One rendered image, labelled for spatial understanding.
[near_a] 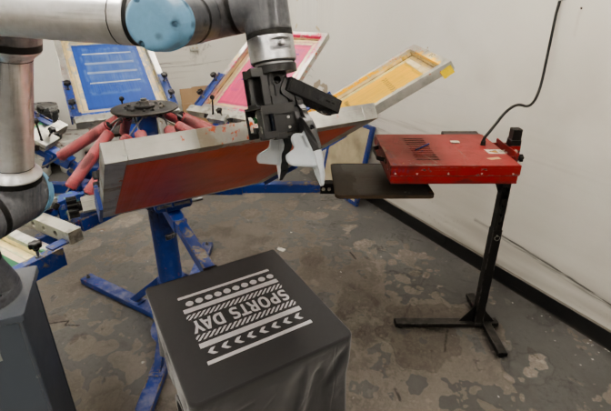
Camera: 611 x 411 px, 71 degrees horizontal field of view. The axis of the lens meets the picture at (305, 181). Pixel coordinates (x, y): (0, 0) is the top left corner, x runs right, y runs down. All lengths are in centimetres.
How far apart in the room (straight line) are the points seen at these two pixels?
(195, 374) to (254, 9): 84
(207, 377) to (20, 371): 39
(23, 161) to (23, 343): 38
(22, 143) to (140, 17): 51
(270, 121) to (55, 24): 33
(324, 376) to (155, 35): 99
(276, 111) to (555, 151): 224
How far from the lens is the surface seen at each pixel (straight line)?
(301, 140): 68
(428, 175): 195
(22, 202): 110
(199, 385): 113
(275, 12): 70
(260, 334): 122
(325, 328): 123
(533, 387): 260
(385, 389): 237
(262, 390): 116
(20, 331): 110
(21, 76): 99
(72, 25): 70
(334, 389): 134
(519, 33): 283
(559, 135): 273
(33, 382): 119
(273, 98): 70
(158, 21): 60
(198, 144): 81
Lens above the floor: 179
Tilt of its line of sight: 24 degrees down
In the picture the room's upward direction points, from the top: straight up
